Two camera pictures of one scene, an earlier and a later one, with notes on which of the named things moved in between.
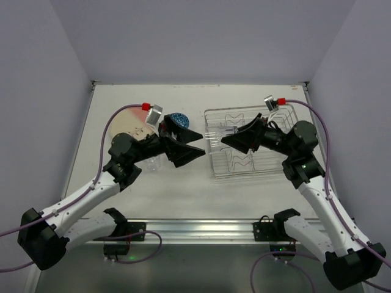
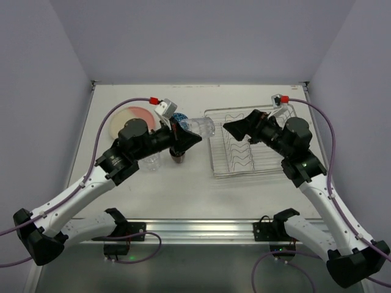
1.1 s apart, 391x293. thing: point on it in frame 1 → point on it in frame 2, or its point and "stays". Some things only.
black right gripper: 260,134 → 255,124
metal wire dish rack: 226,160 stays
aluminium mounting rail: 198,232 stays
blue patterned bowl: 181,119 stays
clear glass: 214,135 → 203,126
